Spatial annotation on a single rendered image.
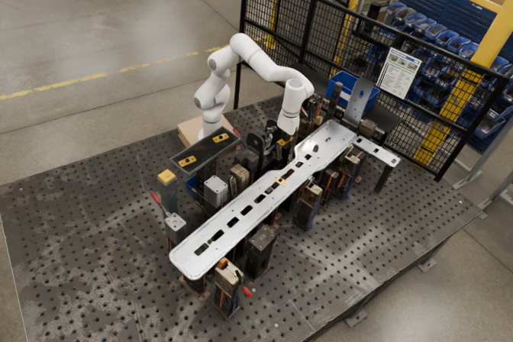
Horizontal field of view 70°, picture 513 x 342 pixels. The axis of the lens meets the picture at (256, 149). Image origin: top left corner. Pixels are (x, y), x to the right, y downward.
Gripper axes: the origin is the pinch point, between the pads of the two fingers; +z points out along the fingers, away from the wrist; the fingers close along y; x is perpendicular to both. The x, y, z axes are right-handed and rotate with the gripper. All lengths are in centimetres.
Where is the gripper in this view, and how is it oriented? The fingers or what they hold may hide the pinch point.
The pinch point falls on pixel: (285, 136)
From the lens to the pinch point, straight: 182.6
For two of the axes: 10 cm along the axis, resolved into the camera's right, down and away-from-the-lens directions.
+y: 7.0, 5.4, -4.6
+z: -0.7, 7.0, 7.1
